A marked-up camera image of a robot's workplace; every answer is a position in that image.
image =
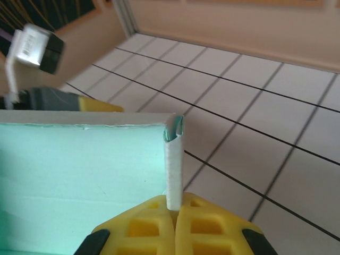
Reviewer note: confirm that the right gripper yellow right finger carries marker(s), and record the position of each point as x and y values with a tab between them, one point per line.
207	228

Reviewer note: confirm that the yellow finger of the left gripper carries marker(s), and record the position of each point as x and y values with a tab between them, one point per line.
98	105

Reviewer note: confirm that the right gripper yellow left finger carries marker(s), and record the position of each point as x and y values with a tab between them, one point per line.
143	228

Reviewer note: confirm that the light teal paper box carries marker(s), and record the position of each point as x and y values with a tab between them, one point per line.
79	172

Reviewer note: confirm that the left aluminium corner post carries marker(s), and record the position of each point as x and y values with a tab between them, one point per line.
127	18

